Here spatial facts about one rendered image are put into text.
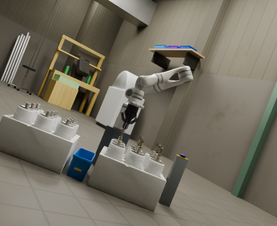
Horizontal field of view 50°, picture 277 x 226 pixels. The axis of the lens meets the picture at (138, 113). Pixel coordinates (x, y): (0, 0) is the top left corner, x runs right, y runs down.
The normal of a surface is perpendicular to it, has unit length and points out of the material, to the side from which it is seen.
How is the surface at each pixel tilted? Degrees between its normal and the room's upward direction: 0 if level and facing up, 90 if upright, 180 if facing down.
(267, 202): 90
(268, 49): 90
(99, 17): 90
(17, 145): 90
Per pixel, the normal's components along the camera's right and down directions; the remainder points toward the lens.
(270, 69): -0.78, -0.33
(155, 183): 0.05, 0.00
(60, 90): 0.53, 0.20
